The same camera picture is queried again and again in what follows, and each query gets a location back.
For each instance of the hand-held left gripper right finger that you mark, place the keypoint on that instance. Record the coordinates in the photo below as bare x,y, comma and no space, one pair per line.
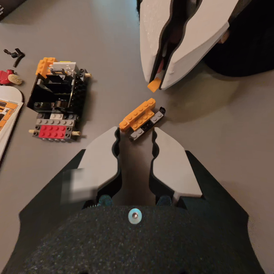
173,167

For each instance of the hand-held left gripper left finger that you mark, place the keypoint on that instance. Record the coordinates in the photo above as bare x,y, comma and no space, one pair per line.
100,156

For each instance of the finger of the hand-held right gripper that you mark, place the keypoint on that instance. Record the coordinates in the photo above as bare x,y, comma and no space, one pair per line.
152,32
203,32

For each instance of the orange tile brick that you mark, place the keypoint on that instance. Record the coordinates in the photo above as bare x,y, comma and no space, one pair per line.
154,85

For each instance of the orange and black brick assembly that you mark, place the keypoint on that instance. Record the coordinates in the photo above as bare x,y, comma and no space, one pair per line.
139,116

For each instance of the toy brick vehicle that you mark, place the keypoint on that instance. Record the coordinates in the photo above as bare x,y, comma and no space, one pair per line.
55,100

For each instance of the instruction booklet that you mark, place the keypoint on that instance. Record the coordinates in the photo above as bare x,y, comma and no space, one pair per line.
11,115

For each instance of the tan toy piece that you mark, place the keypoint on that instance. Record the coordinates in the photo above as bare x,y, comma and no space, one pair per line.
17,79

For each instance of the red toy figure torso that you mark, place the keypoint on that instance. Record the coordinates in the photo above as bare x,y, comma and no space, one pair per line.
5,77

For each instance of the black bent toy piece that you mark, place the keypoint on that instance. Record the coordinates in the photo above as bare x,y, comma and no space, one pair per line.
19,57

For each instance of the black toy tool piece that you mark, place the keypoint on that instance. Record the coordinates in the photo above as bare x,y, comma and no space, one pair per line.
8,52

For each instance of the black cardboard box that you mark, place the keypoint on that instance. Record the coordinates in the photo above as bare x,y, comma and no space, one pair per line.
8,7

